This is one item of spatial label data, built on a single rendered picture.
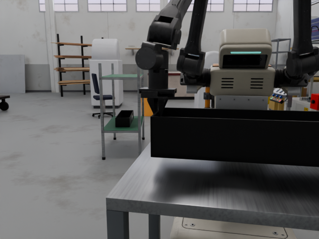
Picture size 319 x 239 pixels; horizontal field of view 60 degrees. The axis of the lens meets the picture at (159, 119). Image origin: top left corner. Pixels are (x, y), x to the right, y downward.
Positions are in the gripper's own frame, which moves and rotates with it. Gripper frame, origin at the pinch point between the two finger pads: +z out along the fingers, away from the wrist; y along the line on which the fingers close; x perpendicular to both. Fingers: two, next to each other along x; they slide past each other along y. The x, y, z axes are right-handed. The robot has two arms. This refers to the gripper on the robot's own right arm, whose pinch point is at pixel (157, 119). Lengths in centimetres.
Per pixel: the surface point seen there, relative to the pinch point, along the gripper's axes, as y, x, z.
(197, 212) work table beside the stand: 13.2, -25.5, 14.6
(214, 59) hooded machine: 22, 497, -36
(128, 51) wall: -303, 986, -83
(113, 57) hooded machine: -220, 577, -45
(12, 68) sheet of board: -736, 881, -17
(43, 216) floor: -101, 89, 91
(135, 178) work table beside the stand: -3.1, -14.4, 12.9
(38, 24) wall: -639, 923, -182
